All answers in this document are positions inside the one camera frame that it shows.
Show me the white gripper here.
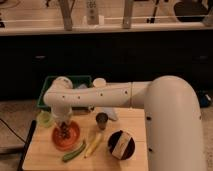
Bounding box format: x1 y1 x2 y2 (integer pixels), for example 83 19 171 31
51 107 73 125

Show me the right wooden post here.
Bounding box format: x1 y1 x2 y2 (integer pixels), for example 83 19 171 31
122 0 134 29

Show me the left wooden post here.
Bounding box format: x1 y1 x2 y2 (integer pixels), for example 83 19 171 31
59 0 72 31

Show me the black bowl with sponge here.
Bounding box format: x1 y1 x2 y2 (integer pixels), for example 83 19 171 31
108 130 135 160

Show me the dark grape bunch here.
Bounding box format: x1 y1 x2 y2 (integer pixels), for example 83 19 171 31
60 122 70 139

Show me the green cucumber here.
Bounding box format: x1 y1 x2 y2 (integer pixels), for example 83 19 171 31
62 140 86 162

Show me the red bowl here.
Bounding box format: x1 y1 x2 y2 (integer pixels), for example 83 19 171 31
52 121 80 151

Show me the white plastic object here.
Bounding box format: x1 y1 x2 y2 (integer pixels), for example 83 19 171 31
101 107 118 121

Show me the yellow banana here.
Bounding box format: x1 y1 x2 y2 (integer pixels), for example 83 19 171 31
84 133 102 158

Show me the light green cup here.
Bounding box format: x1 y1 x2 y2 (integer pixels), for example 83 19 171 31
37 111 53 128

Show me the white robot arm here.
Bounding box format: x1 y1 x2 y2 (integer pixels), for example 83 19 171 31
43 76 206 171

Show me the small metal cup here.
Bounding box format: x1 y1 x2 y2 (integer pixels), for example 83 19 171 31
96 112 108 130

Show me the wooden post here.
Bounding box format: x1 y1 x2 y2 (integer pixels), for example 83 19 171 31
59 0 72 31
122 0 134 29

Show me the white remote control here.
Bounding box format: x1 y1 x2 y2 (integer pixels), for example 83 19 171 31
86 0 99 25

